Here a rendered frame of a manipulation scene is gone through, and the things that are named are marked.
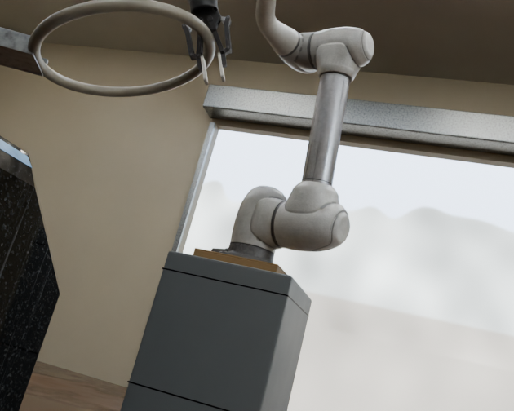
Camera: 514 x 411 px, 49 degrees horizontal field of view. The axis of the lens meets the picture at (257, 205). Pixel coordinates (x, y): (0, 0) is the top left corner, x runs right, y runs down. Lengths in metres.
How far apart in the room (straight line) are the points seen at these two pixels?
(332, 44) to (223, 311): 0.92
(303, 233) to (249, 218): 0.21
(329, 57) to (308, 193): 0.46
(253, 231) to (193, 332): 0.38
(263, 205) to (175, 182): 4.82
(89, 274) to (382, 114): 3.71
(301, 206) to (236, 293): 0.33
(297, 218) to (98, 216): 5.29
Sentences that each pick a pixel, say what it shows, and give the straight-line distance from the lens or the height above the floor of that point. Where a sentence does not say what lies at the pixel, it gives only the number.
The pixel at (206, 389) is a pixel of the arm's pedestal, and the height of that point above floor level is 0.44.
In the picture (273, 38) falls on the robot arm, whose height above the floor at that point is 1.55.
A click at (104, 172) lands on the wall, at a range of 7.05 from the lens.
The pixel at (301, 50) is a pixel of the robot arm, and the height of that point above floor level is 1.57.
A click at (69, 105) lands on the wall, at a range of 7.78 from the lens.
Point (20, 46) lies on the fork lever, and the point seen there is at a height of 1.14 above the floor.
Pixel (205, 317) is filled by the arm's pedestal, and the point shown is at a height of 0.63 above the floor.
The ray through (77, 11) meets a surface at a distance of 1.41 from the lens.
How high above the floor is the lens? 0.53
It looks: 16 degrees up
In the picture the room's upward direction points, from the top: 15 degrees clockwise
